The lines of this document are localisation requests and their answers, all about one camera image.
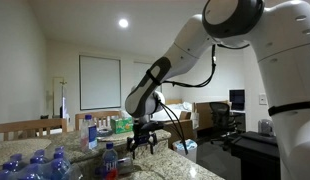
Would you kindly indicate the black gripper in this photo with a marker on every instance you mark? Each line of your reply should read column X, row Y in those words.
column 141, row 136

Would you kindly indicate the Fiji water bottle red flower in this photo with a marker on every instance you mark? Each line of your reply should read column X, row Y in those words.
column 110, row 163

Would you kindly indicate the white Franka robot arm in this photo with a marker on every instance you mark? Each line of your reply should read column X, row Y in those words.
column 195, row 43

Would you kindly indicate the green floral tissue box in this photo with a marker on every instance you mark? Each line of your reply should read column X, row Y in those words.
column 121, row 126

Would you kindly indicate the dark tape roll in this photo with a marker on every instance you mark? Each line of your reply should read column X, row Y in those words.
column 105, row 132

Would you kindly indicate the white trash bin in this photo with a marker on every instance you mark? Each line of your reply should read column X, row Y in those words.
column 190, row 150

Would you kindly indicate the white bedding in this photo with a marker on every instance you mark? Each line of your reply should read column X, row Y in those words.
column 176, row 110

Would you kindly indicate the wooden chair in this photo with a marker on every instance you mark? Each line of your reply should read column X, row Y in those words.
column 95, row 115
column 28, row 126

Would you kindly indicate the brown cardboard box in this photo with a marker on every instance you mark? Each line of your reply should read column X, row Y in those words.
column 203, row 111

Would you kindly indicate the large white window blind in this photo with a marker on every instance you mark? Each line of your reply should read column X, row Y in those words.
column 100, row 83

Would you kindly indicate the black office chair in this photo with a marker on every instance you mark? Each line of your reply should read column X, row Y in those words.
column 220, row 113

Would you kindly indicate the shrink-wrapped water bottle pack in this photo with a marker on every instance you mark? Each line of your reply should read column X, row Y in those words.
column 45, row 166

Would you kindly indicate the tall framed mirror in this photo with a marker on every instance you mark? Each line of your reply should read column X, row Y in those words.
column 56, row 96

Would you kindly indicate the black computer monitor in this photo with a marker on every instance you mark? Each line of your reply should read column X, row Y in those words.
column 237, row 100

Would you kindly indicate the grey metal appliance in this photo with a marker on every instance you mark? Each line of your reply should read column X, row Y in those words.
column 265, row 127

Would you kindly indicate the round ceiling light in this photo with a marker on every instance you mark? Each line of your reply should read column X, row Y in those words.
column 123, row 23

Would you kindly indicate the wrist mounted camera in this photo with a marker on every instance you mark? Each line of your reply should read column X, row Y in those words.
column 153, row 125

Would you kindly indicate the white light switch plate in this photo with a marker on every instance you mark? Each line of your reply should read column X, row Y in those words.
column 263, row 99

